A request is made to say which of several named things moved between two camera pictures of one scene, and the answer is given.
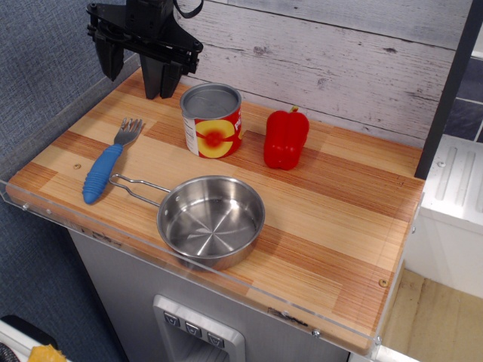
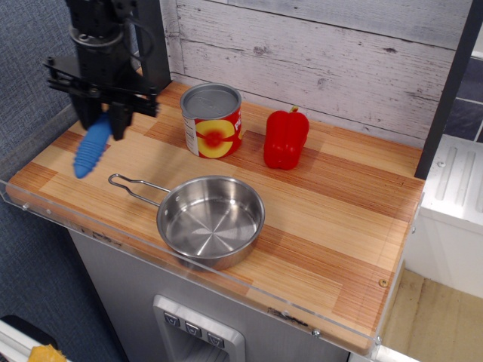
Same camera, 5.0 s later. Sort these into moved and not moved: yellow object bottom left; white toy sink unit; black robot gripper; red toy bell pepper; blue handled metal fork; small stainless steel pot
Moved: blue handled metal fork; black robot gripper
Not moved: yellow object bottom left; white toy sink unit; small stainless steel pot; red toy bell pepper
